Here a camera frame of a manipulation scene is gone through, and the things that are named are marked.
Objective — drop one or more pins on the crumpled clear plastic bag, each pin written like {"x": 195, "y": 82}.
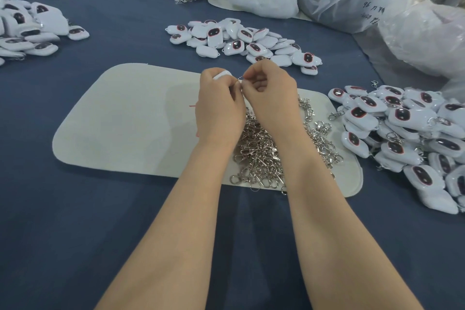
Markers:
{"x": 439, "y": 36}

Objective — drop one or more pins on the pile of white fobs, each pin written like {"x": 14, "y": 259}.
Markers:
{"x": 245, "y": 41}
{"x": 36, "y": 27}

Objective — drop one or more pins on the person's right hand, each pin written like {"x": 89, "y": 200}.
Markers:
{"x": 274, "y": 99}

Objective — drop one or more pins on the white fob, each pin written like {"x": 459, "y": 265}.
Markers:
{"x": 224, "y": 73}

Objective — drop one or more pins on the person's left hand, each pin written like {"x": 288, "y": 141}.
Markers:
{"x": 218, "y": 111}

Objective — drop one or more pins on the person's right forearm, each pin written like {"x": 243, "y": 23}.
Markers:
{"x": 356, "y": 244}

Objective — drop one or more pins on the person's left forearm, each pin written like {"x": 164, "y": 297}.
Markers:
{"x": 171, "y": 244}

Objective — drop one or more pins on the cream felt work mat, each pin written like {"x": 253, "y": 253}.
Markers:
{"x": 118, "y": 123}

